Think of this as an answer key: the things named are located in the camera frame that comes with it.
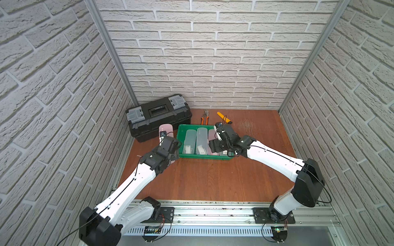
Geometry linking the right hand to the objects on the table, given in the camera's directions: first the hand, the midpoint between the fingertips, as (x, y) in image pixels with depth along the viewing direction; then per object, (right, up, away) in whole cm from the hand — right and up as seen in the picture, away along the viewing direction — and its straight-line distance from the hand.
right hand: (218, 141), depth 84 cm
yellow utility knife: (+10, +13, +29) cm, 34 cm away
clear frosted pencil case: (-17, -3, +14) cm, 22 cm away
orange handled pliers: (-5, +18, +33) cm, 38 cm away
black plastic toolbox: (-44, +13, +8) cm, 47 cm away
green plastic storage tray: (-24, +6, +20) cm, 32 cm away
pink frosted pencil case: (-27, +7, -2) cm, 28 cm away
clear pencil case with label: (-9, -1, +14) cm, 16 cm away
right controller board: (+28, -42, -13) cm, 52 cm away
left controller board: (-34, -43, -13) cm, 56 cm away
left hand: (-25, -3, -4) cm, 26 cm away
